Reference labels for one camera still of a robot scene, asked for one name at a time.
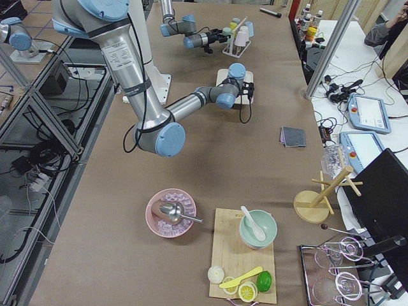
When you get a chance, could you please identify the yellow plastic knife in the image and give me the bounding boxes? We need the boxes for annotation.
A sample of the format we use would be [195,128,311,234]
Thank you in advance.
[219,266,263,289]

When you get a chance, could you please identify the pink cup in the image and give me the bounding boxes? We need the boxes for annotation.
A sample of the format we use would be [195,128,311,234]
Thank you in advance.
[234,31,249,47]

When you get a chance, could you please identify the light blue cup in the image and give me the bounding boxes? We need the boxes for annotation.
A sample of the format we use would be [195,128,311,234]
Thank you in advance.
[245,21,254,38]

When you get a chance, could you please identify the black wire glass rack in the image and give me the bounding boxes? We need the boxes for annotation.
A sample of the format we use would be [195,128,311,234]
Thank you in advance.
[299,236,395,305]

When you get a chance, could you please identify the stacked lemon slices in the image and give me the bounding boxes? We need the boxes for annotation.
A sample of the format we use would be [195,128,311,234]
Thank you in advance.
[238,281,258,303]

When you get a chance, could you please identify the white bun toy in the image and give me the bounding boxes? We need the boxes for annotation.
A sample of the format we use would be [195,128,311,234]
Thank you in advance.
[207,266,224,284]

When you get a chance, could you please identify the wooden mug tree stand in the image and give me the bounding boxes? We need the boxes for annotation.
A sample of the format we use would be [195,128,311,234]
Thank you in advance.
[293,148,363,224]

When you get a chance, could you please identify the silver black cylinder tool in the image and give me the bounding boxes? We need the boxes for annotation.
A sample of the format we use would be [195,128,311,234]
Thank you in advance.
[259,8,282,18]

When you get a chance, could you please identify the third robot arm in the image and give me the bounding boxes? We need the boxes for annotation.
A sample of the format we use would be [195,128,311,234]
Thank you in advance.
[1,17,45,64]

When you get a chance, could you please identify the metal scoop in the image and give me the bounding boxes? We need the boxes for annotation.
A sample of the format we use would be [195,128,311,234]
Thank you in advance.
[159,203,203,224]

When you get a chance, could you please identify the white spoon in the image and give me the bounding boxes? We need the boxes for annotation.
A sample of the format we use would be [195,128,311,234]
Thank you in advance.
[240,205,266,242]

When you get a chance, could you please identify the person grey sleeve forearm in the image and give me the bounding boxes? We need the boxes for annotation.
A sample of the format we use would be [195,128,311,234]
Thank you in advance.
[364,23,390,47]

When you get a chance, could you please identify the clear textured glass cup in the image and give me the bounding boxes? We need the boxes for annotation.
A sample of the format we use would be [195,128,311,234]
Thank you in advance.
[321,144,344,178]

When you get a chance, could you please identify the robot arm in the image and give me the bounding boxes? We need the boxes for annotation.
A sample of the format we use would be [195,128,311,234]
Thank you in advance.
[52,1,254,157]
[160,0,231,54]

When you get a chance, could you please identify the teach pendant tablet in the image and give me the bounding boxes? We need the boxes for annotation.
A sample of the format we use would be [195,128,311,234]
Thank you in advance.
[347,93,391,134]
[339,131,384,174]

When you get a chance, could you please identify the clear wine glass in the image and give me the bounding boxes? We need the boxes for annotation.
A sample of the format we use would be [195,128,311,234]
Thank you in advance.
[312,272,363,305]
[314,237,363,272]

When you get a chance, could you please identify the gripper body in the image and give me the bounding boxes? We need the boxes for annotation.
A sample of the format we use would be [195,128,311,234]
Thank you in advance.
[205,31,222,46]
[242,82,254,99]

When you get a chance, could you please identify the green bowl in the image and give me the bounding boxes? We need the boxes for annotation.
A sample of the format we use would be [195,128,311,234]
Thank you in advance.
[239,208,278,248]

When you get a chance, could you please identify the lemon slice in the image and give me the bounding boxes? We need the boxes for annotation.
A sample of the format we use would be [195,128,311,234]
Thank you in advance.
[221,276,238,296]

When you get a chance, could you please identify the bamboo cutting board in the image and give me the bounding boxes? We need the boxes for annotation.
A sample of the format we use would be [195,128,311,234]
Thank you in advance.
[211,208,277,304]

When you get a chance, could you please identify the green cup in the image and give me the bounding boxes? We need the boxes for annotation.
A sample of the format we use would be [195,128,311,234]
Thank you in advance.
[222,27,231,40]

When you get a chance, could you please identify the pink ice bowl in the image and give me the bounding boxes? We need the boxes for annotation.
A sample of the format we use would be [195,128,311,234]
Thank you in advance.
[145,188,196,238]

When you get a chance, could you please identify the labelled plastic bottle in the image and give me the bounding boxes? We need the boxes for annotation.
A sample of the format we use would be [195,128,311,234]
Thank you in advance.
[311,10,323,29]
[300,3,312,25]

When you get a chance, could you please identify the green lime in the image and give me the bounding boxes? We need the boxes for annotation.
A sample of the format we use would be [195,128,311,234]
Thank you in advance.
[256,271,272,292]

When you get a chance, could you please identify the folded grey cloth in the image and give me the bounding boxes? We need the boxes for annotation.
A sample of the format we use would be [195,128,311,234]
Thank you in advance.
[279,126,306,147]

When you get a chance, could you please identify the cream white cup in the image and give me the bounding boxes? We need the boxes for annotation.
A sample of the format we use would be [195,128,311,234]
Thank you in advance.
[239,25,249,35]

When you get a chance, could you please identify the metal frame post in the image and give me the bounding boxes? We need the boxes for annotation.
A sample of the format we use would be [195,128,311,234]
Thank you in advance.
[305,0,361,100]

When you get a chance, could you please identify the white wire cup rack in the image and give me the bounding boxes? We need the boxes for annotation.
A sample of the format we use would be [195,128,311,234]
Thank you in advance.
[222,41,251,59]

